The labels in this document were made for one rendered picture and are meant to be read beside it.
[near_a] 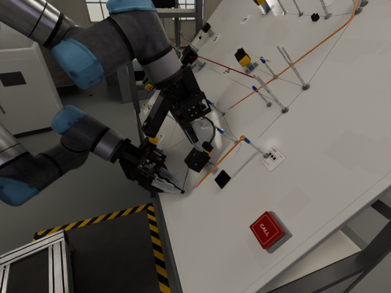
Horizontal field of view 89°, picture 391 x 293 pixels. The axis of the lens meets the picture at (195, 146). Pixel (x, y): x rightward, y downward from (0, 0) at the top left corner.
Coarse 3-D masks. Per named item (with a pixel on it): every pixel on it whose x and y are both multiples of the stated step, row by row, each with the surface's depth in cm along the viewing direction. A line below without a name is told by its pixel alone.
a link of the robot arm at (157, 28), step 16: (112, 0) 32; (128, 0) 32; (144, 0) 33; (112, 16) 33; (128, 16) 33; (144, 16) 33; (128, 32) 33; (144, 32) 34; (160, 32) 36; (144, 48) 36; (160, 48) 36; (144, 64) 38
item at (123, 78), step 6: (114, 72) 377; (120, 72) 346; (126, 72) 351; (108, 78) 456; (114, 78) 395; (120, 78) 351; (126, 78) 357; (108, 84) 461; (114, 84) 468; (120, 84) 356; (126, 84) 361; (120, 90) 361; (126, 90) 366; (138, 90) 379; (144, 90) 385; (126, 96) 371; (138, 96) 384; (144, 96) 390; (150, 96) 397; (126, 102) 377
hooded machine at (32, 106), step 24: (0, 48) 227; (24, 48) 234; (0, 72) 231; (24, 72) 243; (48, 72) 299; (0, 96) 241; (24, 96) 253; (48, 96) 267; (0, 120) 253; (24, 120) 266; (48, 120) 280
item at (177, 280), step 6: (138, 120) 128; (144, 138) 110; (156, 192) 77; (156, 198) 78; (162, 210) 70; (162, 216) 68; (162, 222) 66; (168, 234) 63; (168, 240) 61; (168, 246) 59; (168, 252) 62; (174, 258) 57; (174, 264) 55; (174, 270) 54; (174, 276) 54; (180, 288) 50
